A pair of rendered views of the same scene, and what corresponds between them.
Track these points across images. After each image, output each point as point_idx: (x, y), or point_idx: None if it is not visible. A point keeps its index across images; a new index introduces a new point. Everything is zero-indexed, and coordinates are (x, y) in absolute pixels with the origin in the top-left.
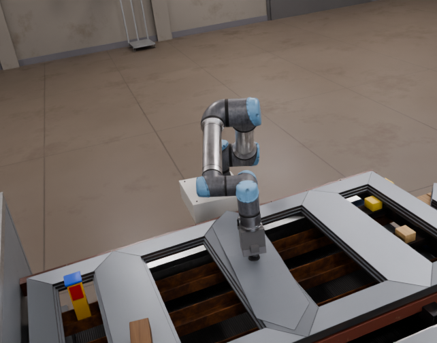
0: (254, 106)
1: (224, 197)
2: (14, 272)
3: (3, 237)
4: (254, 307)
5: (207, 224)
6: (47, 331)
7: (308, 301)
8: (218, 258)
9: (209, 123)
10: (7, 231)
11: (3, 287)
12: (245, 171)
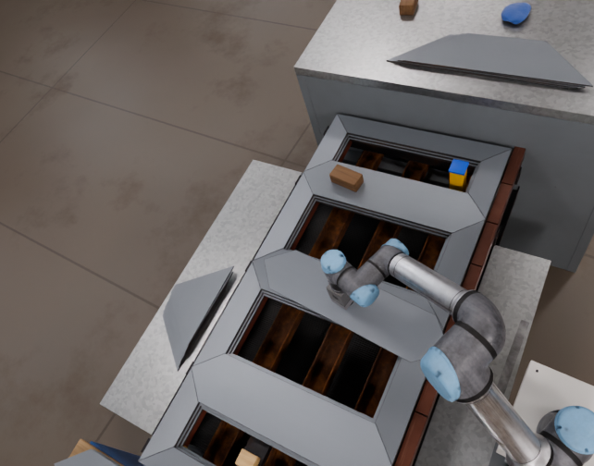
0: (426, 357)
1: (517, 410)
2: (515, 135)
3: (527, 109)
4: (303, 256)
5: (441, 313)
6: (421, 141)
7: (271, 288)
8: (383, 282)
9: (459, 292)
10: (566, 126)
11: (446, 99)
12: (365, 289)
